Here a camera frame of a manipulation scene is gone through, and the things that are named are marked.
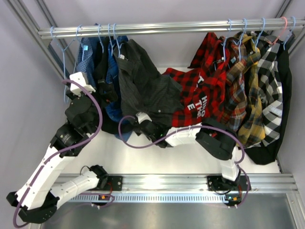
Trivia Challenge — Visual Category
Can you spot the dark grey pinstripe shirt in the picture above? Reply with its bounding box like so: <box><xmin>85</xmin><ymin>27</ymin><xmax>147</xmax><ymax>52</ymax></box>
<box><xmin>113</xmin><ymin>39</ymin><xmax>183</xmax><ymax>126</ymax></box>

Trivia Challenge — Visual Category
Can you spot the light blue wire hanger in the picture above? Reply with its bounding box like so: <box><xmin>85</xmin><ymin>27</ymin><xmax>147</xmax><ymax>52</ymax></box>
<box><xmin>112</xmin><ymin>23</ymin><xmax>128</xmax><ymax>59</ymax></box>

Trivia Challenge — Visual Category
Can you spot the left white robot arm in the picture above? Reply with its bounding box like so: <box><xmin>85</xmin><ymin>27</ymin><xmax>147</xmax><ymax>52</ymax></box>
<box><xmin>6</xmin><ymin>77</ymin><xmax>109</xmax><ymax>229</ymax></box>

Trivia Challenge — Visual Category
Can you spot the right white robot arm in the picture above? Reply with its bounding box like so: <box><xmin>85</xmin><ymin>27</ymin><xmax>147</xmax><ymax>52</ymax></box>
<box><xmin>136</xmin><ymin>118</ymin><xmax>242</xmax><ymax>184</ymax></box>

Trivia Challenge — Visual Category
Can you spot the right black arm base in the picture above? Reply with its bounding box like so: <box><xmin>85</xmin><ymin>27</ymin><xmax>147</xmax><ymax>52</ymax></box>
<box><xmin>207</xmin><ymin>175</ymin><xmax>252</xmax><ymax>194</ymax></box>

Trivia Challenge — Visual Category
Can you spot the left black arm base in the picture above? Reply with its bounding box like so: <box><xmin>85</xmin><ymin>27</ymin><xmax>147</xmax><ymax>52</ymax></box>
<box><xmin>80</xmin><ymin>165</ymin><xmax>123</xmax><ymax>192</ymax></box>

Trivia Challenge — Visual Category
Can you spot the blue plaid shirt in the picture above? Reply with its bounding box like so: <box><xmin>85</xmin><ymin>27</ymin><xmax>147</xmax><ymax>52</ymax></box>
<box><xmin>105</xmin><ymin>35</ymin><xmax>132</xmax><ymax>141</ymax></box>

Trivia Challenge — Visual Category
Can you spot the light blue checked shirt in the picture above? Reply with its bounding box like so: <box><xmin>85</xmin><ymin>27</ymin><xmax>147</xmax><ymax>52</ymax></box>
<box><xmin>76</xmin><ymin>37</ymin><xmax>98</xmax><ymax>87</ymax></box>

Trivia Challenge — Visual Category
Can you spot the light blue empty hanger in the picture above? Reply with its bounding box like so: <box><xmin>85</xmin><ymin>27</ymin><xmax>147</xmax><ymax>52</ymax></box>
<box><xmin>50</xmin><ymin>26</ymin><xmax>78</xmax><ymax>104</ymax></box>

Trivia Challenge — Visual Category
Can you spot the red black plaid shirt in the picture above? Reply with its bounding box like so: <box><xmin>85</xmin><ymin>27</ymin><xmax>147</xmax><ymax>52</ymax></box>
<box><xmin>165</xmin><ymin>68</ymin><xmax>226</xmax><ymax>127</ymax></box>

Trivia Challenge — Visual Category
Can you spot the yellow brown plaid shirt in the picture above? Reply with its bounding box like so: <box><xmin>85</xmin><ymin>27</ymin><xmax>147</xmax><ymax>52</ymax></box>
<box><xmin>219</xmin><ymin>32</ymin><xmax>265</xmax><ymax>147</ymax></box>

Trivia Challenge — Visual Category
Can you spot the red plaid hanging shirt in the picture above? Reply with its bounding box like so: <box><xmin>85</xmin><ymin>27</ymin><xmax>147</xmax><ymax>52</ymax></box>
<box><xmin>188</xmin><ymin>32</ymin><xmax>229</xmax><ymax>79</ymax></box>

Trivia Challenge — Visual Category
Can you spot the black shirt far right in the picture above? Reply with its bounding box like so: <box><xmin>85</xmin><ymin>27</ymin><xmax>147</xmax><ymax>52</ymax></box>
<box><xmin>245</xmin><ymin>40</ymin><xmax>292</xmax><ymax>165</ymax></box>

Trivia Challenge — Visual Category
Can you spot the black white plaid shirt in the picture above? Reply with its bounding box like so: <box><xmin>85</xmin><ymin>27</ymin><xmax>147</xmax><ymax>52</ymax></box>
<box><xmin>251</xmin><ymin>31</ymin><xmax>284</xmax><ymax>147</ymax></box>

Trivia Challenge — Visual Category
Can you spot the pink hanger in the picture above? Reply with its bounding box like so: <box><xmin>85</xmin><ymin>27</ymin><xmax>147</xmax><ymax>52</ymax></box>
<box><xmin>269</xmin><ymin>16</ymin><xmax>288</xmax><ymax>45</ymax></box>

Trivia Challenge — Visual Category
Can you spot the black hanging garment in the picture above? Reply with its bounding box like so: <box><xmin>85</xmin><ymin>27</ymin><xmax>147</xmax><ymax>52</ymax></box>
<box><xmin>93</xmin><ymin>37</ymin><xmax>118</xmax><ymax>135</ymax></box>

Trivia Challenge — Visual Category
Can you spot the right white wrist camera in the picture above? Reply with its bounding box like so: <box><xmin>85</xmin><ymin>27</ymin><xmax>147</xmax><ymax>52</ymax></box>
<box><xmin>136</xmin><ymin>112</ymin><xmax>152</xmax><ymax>124</ymax></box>

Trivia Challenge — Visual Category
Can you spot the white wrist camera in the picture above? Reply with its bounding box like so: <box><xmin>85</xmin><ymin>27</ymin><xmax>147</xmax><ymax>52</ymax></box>
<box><xmin>70</xmin><ymin>72</ymin><xmax>96</xmax><ymax>96</ymax></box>
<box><xmin>136</xmin><ymin>112</ymin><xmax>152</xmax><ymax>124</ymax></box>

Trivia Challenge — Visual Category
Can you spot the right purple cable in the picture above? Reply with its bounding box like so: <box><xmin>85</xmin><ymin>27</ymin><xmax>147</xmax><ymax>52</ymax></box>
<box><xmin>118</xmin><ymin>115</ymin><xmax>251</xmax><ymax>208</ymax></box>

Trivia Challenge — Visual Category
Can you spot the purple cable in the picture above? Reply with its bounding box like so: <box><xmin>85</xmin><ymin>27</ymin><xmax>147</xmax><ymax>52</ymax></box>
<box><xmin>118</xmin><ymin>115</ymin><xmax>251</xmax><ymax>208</ymax></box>
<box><xmin>12</xmin><ymin>79</ymin><xmax>116</xmax><ymax>227</ymax></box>

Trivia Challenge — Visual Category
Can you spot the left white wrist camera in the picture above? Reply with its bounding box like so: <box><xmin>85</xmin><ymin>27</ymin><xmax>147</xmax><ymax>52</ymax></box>
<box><xmin>70</xmin><ymin>72</ymin><xmax>96</xmax><ymax>96</ymax></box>

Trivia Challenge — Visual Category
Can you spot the aluminium hanging rail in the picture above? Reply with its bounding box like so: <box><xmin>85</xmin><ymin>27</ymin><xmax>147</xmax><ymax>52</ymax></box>
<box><xmin>38</xmin><ymin>17</ymin><xmax>305</xmax><ymax>39</ymax></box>

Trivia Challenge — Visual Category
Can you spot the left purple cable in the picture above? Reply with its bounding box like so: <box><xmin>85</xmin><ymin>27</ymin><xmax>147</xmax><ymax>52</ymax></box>
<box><xmin>12</xmin><ymin>79</ymin><xmax>116</xmax><ymax>227</ymax></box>

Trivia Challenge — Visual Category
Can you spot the aluminium front rail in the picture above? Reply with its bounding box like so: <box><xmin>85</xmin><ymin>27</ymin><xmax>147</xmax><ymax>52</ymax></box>
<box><xmin>51</xmin><ymin>174</ymin><xmax>298</xmax><ymax>206</ymax></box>

